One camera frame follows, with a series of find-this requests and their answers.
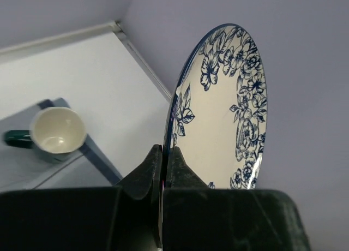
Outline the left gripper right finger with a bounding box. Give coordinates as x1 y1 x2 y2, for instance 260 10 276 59
162 147 311 250

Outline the blue and beige cloth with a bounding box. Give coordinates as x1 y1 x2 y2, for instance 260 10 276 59
0 97 123 190

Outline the green mug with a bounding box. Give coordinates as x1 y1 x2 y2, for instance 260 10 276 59
3 107 87 163

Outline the blue floral plate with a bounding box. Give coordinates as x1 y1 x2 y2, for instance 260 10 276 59
163 23 268 189

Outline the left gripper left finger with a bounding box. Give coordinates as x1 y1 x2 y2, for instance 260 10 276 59
1 145 163 250

